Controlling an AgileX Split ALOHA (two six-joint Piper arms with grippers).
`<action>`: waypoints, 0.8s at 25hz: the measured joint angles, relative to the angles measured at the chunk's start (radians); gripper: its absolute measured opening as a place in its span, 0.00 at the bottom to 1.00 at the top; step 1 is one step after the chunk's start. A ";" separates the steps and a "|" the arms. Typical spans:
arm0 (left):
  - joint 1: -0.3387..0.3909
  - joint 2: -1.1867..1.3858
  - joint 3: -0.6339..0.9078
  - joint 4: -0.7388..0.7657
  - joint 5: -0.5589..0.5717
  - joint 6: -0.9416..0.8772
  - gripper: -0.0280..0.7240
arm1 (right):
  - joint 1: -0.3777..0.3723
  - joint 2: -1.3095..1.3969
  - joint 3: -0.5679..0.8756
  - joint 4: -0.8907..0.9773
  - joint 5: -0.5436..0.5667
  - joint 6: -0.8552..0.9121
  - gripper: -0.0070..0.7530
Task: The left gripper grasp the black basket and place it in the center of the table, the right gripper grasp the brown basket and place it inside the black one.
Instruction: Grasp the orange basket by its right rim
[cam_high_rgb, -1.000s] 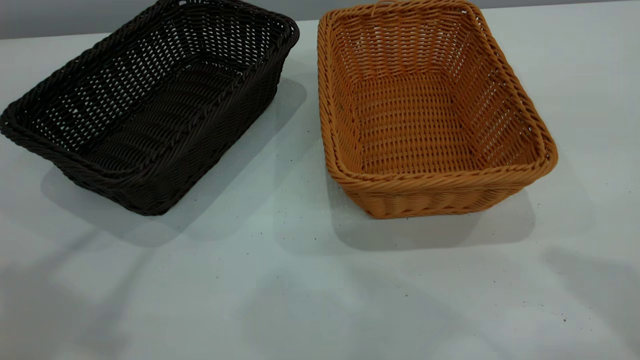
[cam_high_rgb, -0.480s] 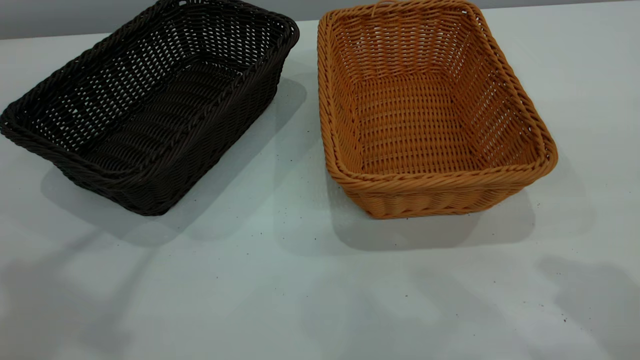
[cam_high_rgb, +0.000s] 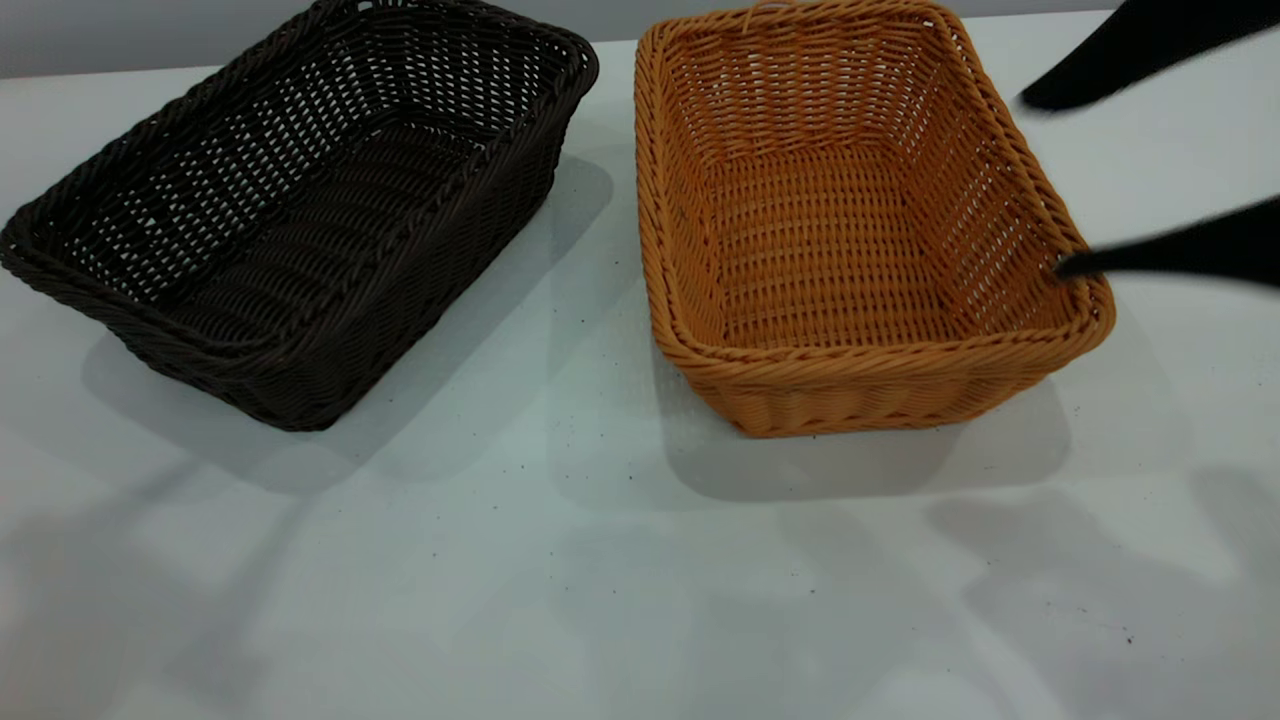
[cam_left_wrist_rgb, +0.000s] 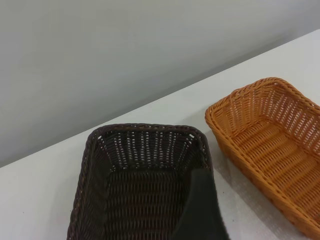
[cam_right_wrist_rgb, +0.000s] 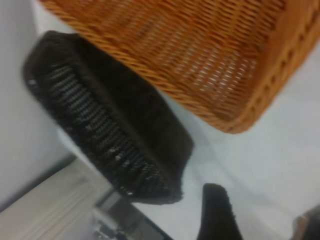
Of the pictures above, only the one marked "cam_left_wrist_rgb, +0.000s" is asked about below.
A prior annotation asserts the orange wicker basket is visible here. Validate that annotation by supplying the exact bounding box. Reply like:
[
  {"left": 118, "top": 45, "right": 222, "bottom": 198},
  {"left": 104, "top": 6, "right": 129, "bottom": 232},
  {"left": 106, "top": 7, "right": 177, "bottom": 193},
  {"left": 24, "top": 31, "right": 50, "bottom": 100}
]
[{"left": 204, "top": 77, "right": 320, "bottom": 238}]

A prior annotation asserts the black wicker basket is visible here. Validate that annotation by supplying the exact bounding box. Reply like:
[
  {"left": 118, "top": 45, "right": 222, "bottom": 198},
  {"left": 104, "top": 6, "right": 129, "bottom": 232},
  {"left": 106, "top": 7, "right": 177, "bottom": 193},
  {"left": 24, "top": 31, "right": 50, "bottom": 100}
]
[{"left": 66, "top": 122, "right": 227, "bottom": 240}]

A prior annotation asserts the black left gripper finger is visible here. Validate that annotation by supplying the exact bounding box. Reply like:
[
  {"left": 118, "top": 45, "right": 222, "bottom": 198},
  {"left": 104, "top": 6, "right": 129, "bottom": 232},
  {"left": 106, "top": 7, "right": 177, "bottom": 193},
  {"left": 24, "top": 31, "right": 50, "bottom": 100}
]
[{"left": 170, "top": 167, "right": 229, "bottom": 240}]

